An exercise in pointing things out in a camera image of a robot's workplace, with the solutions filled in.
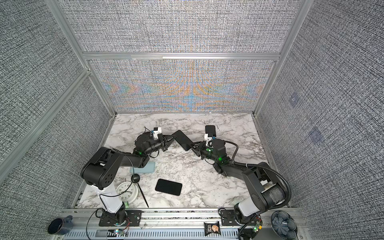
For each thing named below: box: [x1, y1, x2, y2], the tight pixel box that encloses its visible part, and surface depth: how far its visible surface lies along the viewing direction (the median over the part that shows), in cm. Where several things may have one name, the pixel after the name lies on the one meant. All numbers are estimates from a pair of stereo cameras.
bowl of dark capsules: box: [270, 210, 298, 240], surface depth 71 cm
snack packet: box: [204, 221, 222, 236], surface depth 71 cm
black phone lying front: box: [155, 178, 183, 196], surface depth 85 cm
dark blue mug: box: [47, 215, 74, 235], surface depth 70 cm
